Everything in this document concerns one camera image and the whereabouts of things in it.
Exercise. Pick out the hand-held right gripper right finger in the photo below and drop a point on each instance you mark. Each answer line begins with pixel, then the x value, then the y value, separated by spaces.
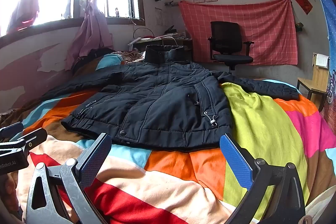
pixel 236 161

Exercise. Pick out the colourful striped blanket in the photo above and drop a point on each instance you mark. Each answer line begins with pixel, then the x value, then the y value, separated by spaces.
pixel 170 174

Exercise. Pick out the stack of books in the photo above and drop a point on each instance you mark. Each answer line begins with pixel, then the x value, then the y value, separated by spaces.
pixel 173 35

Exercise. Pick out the white wall calendar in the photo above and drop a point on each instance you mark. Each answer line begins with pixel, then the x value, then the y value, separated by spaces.
pixel 159 16

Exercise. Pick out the small wall shelf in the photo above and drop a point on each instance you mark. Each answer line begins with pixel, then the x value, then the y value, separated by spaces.
pixel 172 3

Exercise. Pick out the dark clothes heap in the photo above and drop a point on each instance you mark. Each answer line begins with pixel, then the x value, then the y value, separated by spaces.
pixel 97 53

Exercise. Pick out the brown patterned bedding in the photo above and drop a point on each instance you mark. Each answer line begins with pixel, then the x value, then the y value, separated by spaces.
pixel 131 56

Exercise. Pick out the pink curtain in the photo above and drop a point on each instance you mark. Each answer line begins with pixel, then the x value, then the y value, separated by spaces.
pixel 92 29

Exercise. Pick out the black office chair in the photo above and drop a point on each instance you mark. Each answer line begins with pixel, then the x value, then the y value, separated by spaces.
pixel 225 35

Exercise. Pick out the small dark bottle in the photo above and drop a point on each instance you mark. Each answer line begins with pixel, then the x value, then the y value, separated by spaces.
pixel 117 12

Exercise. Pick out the black stapler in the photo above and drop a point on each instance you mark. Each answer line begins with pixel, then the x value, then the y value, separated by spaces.
pixel 170 29

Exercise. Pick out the blue printed cloth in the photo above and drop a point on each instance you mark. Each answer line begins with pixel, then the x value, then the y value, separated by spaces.
pixel 324 16

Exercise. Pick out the white paper on chair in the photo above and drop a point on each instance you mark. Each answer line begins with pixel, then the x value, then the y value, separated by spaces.
pixel 322 60

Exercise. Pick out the wooden desk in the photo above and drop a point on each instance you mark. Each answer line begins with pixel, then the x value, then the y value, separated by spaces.
pixel 155 41

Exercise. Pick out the red checked wall cloth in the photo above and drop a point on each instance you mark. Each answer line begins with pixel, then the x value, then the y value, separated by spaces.
pixel 267 29

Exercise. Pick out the dark navy padded jacket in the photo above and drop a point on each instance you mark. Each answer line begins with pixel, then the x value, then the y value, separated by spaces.
pixel 157 108

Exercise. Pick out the green hanging ornament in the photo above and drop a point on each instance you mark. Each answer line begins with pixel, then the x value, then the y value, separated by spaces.
pixel 299 26

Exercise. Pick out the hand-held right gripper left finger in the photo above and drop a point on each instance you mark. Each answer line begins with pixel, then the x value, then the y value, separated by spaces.
pixel 95 158

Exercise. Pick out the cream cloth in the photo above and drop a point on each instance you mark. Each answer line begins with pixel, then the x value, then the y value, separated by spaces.
pixel 321 203

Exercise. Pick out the white desk lamp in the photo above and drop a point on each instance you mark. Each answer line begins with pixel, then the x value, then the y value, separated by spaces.
pixel 134 43

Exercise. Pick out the red paper wall decoration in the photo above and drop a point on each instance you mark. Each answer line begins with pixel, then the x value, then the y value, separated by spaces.
pixel 304 3

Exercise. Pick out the wooden chair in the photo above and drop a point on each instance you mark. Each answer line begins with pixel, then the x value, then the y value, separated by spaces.
pixel 319 79

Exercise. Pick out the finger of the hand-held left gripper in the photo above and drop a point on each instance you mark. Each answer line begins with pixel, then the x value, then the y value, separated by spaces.
pixel 11 130
pixel 34 137

